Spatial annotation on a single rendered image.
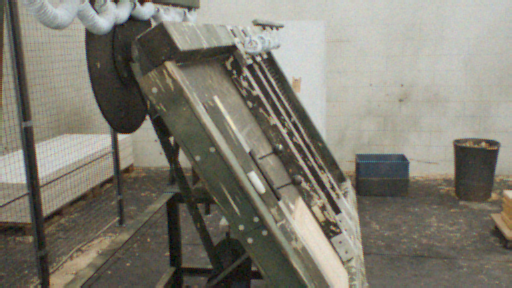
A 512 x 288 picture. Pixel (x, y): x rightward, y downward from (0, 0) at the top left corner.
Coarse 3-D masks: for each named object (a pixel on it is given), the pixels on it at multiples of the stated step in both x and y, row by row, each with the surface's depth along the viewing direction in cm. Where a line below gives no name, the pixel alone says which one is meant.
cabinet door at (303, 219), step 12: (300, 204) 213; (300, 216) 203; (300, 228) 193; (312, 228) 211; (312, 240) 201; (324, 240) 218; (324, 252) 208; (324, 264) 197; (336, 264) 216; (336, 276) 206
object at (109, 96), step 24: (96, 0) 218; (120, 0) 242; (120, 24) 240; (144, 24) 272; (96, 48) 218; (120, 48) 240; (96, 72) 218; (120, 72) 240; (144, 72) 273; (96, 96) 219; (120, 96) 243; (120, 120) 243; (144, 120) 273
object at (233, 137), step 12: (216, 96) 175; (216, 108) 172; (216, 120) 173; (228, 120) 173; (228, 132) 173; (240, 144) 174; (240, 156) 174; (252, 168) 175; (264, 180) 175; (264, 192) 176; (276, 204) 176; (276, 216) 177; (288, 216) 178; (300, 240) 178; (300, 252) 179; (312, 252) 182; (312, 264) 179; (312, 276) 180; (324, 276) 180
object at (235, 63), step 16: (240, 48) 223; (224, 64) 226; (240, 64) 225; (240, 80) 227; (256, 96) 227; (256, 112) 229; (272, 112) 233; (272, 128) 230; (272, 144) 231; (288, 144) 230; (288, 160) 232; (304, 176) 232; (304, 192) 234; (320, 192) 237; (320, 208) 234; (336, 224) 235; (336, 240) 236; (352, 256) 237
